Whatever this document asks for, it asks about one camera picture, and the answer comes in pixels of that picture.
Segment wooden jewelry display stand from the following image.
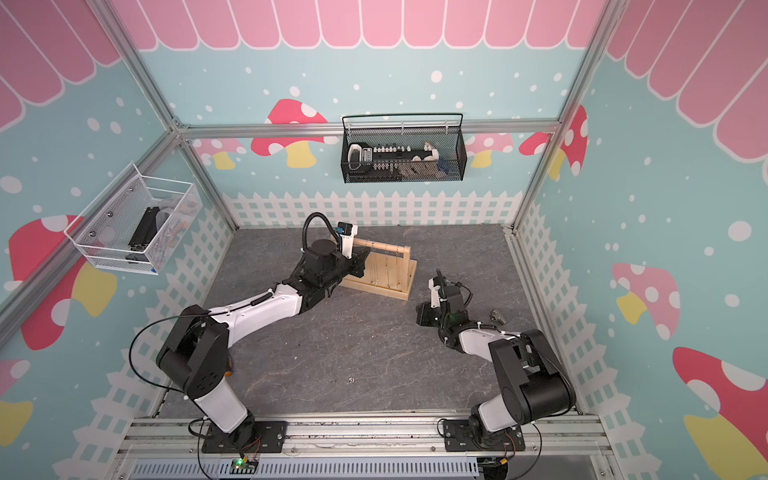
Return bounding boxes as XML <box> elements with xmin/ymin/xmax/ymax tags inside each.
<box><xmin>341</xmin><ymin>238</ymin><xmax>417</xmax><ymax>301</ymax></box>

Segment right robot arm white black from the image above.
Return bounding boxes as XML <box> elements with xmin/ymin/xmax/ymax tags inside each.
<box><xmin>417</xmin><ymin>271</ymin><xmax>576</xmax><ymax>444</ymax></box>

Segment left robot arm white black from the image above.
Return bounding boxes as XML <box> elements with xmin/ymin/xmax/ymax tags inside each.
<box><xmin>155</xmin><ymin>212</ymin><xmax>370</xmax><ymax>444</ymax></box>

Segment small metal clip object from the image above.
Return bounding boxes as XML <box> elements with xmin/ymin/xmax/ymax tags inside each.
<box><xmin>490</xmin><ymin>309</ymin><xmax>507</xmax><ymax>325</ymax></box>

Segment white device in black basket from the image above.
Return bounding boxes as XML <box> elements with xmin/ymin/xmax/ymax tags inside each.
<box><xmin>346</xmin><ymin>143</ymin><xmax>373</xmax><ymax>173</ymax></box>

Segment black extrusion pieces in basket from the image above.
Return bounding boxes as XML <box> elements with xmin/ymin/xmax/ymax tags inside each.
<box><xmin>126</xmin><ymin>207</ymin><xmax>160</xmax><ymax>264</ymax></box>

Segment green lit circuit board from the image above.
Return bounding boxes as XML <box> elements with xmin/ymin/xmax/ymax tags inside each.
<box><xmin>229</xmin><ymin>457</ymin><xmax>259</xmax><ymax>475</ymax></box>

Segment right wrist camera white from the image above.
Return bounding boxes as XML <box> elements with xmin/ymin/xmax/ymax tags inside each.
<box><xmin>428</xmin><ymin>270</ymin><xmax>448</xmax><ymax>309</ymax></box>

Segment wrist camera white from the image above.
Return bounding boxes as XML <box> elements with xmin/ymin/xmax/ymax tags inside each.
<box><xmin>428</xmin><ymin>270</ymin><xmax>448</xmax><ymax>309</ymax></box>
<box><xmin>336</xmin><ymin>222</ymin><xmax>358</xmax><ymax>259</ymax></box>

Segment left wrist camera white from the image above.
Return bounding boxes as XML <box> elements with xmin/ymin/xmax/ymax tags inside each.
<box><xmin>336</xmin><ymin>222</ymin><xmax>358</xmax><ymax>259</ymax></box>

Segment black wire mesh basket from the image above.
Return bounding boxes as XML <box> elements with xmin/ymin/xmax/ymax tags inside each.
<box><xmin>340</xmin><ymin>113</ymin><xmax>467</xmax><ymax>183</ymax></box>

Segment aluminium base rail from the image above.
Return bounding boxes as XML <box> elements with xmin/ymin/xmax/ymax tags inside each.
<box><xmin>106</xmin><ymin>410</ymin><xmax>622</xmax><ymax>479</ymax></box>

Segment white wire basket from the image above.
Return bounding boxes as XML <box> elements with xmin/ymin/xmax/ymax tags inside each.
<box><xmin>64</xmin><ymin>164</ymin><xmax>203</xmax><ymax>275</ymax></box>

